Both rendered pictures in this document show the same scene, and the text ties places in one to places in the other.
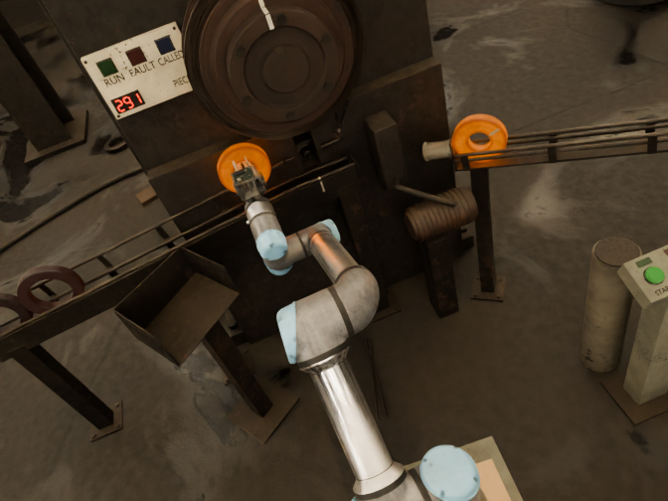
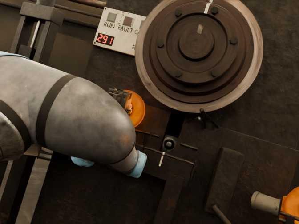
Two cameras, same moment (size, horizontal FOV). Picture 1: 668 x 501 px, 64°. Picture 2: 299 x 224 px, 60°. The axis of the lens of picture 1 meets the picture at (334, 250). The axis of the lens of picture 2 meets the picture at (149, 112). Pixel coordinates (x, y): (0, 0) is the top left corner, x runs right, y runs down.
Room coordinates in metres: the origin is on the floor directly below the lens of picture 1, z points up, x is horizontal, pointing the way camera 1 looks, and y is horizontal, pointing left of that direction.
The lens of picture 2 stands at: (0.41, -0.19, 0.84)
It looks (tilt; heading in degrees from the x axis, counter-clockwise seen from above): 0 degrees down; 15
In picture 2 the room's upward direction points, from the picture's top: 17 degrees clockwise
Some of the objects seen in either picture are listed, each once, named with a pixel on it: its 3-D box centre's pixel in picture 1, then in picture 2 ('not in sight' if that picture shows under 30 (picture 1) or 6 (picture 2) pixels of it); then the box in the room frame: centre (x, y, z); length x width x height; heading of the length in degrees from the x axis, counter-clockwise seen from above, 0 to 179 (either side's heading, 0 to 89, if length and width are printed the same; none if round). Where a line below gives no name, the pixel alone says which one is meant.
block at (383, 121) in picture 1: (386, 151); (222, 180); (1.43, -0.27, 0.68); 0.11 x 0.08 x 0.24; 4
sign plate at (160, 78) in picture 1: (145, 72); (125, 33); (1.48, 0.31, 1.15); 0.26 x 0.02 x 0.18; 94
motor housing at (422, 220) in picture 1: (446, 255); not in sight; (1.28, -0.37, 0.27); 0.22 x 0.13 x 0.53; 94
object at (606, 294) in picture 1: (606, 309); not in sight; (0.87, -0.71, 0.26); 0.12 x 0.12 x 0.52
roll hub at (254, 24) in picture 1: (283, 67); (195, 44); (1.30, -0.04, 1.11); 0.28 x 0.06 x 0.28; 94
